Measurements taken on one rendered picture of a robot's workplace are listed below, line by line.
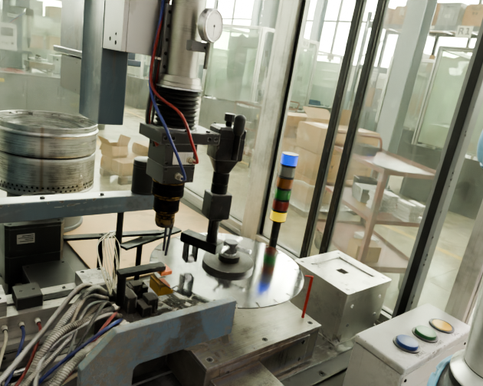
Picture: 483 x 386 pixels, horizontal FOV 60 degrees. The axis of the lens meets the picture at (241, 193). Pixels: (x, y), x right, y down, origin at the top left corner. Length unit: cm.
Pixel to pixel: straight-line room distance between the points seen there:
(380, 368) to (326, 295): 25
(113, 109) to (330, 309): 67
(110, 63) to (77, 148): 60
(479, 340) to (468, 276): 40
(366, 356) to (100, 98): 69
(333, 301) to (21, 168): 94
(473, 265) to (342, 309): 30
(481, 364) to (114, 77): 73
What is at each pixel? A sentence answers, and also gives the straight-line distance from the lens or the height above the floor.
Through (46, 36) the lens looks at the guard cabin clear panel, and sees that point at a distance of 174.
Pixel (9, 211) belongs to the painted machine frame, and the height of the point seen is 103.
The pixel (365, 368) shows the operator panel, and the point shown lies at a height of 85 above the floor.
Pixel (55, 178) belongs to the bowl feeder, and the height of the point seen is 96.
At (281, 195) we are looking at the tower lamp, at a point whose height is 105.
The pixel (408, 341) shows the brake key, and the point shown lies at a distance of 90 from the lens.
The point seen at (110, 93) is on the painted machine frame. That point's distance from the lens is 79.
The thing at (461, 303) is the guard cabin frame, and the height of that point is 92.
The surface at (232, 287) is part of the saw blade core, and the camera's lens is 82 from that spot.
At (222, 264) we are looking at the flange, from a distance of 88.
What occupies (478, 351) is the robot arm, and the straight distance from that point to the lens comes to 70.
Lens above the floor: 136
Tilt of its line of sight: 17 degrees down
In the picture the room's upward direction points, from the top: 9 degrees clockwise
